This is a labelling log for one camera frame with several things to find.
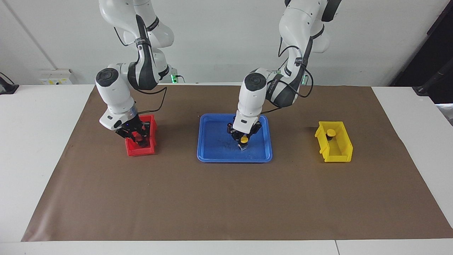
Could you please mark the black stand pole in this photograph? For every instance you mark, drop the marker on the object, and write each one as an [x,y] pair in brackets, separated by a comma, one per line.
[433,81]

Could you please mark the yellow push button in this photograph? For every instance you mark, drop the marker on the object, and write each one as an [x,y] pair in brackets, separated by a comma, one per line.
[331,132]
[244,140]

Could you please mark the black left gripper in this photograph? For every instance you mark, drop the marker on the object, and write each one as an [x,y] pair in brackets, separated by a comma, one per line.
[238,134]

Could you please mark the black device at table edge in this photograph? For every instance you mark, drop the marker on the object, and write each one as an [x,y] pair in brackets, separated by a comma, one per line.
[7,88]

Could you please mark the white wall socket box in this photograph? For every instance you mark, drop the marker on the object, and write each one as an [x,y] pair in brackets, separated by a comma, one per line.
[55,77]

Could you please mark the blue plastic tray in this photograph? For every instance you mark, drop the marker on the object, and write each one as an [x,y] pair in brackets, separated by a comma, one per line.
[219,148]

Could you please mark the brown paper mat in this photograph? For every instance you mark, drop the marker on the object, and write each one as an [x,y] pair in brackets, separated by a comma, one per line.
[226,198]

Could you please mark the red push button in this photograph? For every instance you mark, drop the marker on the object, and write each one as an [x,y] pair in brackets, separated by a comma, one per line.
[138,139]

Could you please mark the grey plastic sheet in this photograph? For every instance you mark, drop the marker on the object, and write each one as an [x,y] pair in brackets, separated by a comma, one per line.
[446,113]

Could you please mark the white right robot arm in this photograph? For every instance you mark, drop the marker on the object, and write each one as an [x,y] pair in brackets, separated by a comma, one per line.
[113,92]

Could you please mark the red plastic bin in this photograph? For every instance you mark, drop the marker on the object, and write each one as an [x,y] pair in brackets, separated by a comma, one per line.
[141,151]

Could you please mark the yellow plastic bin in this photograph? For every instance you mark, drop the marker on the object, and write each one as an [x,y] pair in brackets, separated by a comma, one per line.
[334,148]

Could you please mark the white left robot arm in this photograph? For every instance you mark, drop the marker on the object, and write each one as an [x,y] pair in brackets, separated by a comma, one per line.
[253,95]

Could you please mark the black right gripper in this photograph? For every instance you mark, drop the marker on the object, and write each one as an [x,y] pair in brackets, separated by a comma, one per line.
[131,125]

